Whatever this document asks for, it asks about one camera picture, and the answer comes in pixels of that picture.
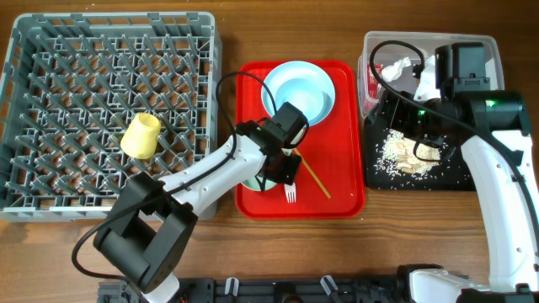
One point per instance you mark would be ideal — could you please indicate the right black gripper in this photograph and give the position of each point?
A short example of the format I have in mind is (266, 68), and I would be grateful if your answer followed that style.
(393, 113)

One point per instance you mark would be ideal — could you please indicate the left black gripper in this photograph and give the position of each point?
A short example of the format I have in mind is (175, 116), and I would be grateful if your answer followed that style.
(288, 175)

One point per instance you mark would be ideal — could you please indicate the green bowl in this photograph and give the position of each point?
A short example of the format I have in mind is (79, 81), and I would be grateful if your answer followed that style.
(258, 184)

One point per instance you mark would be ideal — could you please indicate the rice and food scraps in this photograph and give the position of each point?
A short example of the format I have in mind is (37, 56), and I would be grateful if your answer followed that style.
(402, 157)

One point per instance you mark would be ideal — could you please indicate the light blue bowl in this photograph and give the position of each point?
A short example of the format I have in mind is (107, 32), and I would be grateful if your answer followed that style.
(304, 95)

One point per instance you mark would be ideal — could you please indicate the white napkin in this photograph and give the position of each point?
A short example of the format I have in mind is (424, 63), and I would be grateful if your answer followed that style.
(395, 70)

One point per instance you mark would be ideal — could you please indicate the red snack wrapper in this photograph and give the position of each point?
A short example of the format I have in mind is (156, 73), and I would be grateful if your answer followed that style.
(373, 87)

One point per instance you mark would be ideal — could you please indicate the yellow cup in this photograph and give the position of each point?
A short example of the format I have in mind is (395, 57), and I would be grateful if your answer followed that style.
(140, 138)

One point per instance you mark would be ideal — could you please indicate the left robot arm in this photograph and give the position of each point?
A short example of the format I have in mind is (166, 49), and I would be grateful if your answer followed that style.
(148, 229)

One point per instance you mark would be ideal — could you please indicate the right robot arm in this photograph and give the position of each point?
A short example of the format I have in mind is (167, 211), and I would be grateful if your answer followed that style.
(495, 134)

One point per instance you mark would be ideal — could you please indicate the grey dishwasher rack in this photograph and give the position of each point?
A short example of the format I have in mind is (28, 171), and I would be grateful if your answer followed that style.
(72, 83)

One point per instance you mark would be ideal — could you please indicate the wooden chopstick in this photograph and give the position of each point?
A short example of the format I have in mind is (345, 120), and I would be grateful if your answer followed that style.
(313, 174)

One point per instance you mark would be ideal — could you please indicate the black tray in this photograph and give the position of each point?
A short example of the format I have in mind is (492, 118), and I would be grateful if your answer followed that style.
(452, 172)

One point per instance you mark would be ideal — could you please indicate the white plastic fork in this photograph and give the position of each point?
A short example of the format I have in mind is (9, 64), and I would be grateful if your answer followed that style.
(290, 191)

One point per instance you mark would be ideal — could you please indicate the light blue plate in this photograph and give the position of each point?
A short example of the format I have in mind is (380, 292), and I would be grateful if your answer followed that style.
(305, 70)

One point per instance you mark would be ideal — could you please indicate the red plastic tray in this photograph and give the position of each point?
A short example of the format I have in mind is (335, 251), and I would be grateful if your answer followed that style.
(332, 149)

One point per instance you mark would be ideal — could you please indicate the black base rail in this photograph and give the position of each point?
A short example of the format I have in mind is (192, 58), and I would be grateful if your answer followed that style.
(380, 288)

